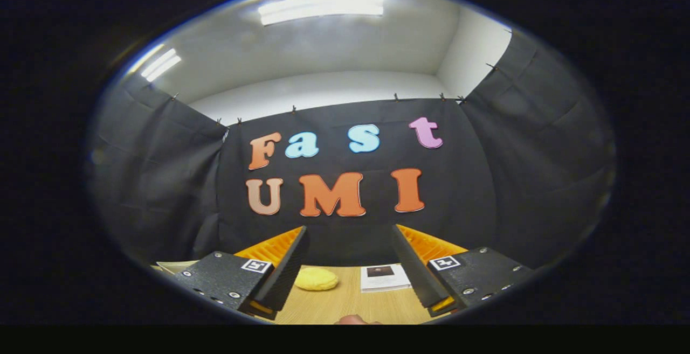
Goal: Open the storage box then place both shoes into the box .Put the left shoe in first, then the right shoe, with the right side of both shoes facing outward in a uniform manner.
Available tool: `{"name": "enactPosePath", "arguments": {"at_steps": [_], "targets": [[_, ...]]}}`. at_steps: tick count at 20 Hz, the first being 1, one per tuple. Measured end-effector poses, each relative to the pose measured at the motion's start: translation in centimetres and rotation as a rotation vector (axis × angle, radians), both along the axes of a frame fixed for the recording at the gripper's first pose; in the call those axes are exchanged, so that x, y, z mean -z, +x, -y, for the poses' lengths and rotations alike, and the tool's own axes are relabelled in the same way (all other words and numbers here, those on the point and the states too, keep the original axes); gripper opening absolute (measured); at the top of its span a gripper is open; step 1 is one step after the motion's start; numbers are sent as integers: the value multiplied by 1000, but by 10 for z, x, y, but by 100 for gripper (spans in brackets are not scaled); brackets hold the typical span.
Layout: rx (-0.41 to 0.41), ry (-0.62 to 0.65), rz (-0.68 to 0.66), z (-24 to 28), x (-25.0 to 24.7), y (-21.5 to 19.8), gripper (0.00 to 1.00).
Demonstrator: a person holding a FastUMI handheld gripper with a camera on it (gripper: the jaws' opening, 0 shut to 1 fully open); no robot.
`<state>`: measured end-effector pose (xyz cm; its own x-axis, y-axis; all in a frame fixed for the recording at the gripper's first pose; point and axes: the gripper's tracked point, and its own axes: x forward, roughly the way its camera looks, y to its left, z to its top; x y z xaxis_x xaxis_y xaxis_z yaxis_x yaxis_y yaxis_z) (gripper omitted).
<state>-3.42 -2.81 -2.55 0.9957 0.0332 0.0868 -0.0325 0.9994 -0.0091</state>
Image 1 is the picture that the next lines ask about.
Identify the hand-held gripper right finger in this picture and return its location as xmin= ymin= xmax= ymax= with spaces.
xmin=390 ymin=224 xmax=535 ymax=318

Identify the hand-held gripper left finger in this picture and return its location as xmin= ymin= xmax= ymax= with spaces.
xmin=172 ymin=225 xmax=311 ymax=321

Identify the beige fabric storage box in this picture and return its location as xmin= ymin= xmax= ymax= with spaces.
xmin=155 ymin=260 xmax=199 ymax=275

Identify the yellow plush ball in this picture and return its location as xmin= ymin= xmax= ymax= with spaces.
xmin=294 ymin=267 xmax=340 ymax=291

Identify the white booklet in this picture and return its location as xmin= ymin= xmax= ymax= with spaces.
xmin=360 ymin=264 xmax=412 ymax=293

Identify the black backdrop cloth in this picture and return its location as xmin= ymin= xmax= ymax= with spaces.
xmin=86 ymin=28 xmax=618 ymax=271

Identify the long ceiling light panel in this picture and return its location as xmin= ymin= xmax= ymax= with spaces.
xmin=258 ymin=0 xmax=384 ymax=26

